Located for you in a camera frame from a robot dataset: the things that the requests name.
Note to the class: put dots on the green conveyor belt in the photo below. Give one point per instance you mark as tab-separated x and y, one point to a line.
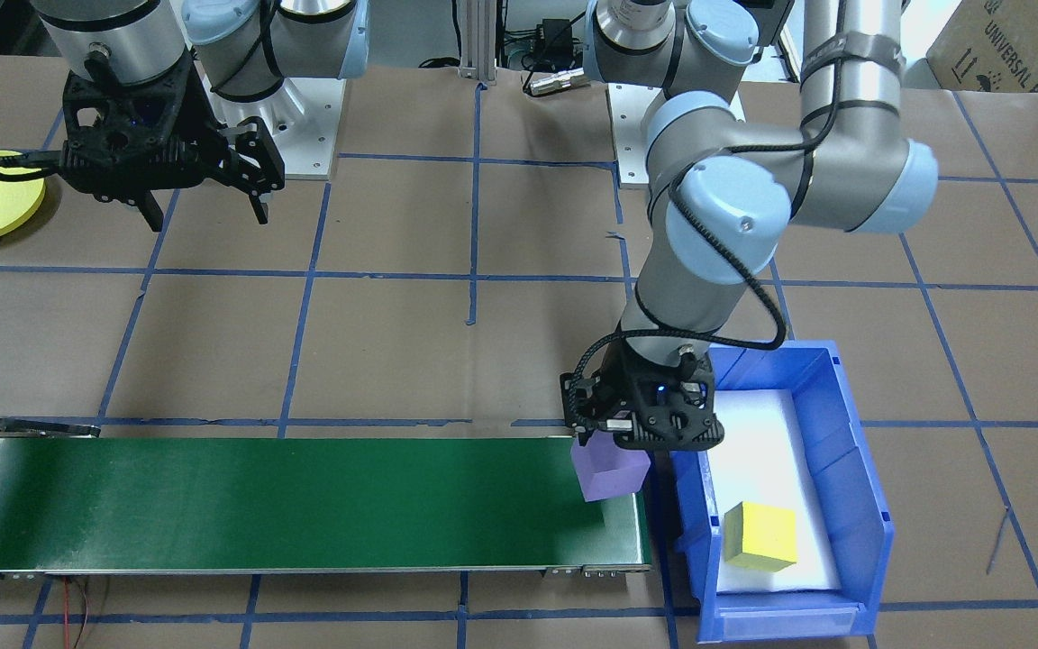
303	505

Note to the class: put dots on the yellow foam block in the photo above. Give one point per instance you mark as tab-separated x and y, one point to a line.
762	541

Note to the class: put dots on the brown cardboard box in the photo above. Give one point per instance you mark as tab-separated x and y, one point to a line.
1006	45

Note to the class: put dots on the black power supply box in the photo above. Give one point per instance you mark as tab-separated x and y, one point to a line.
555	36

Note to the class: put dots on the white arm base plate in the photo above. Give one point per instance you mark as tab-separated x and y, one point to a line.
312	135
632	135

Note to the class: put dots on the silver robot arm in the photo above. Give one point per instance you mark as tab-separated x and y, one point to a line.
726	297
113	36

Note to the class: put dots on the silver metal connector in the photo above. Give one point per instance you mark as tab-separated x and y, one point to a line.
559	81

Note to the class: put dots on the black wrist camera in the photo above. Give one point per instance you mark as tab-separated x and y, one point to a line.
672	433
122	171

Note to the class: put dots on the white foam pad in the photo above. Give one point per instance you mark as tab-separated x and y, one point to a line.
771	451

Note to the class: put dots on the purple foam block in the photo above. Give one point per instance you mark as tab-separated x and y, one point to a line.
609	473

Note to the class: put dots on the blue plastic storage bin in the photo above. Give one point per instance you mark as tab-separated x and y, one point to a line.
843	469

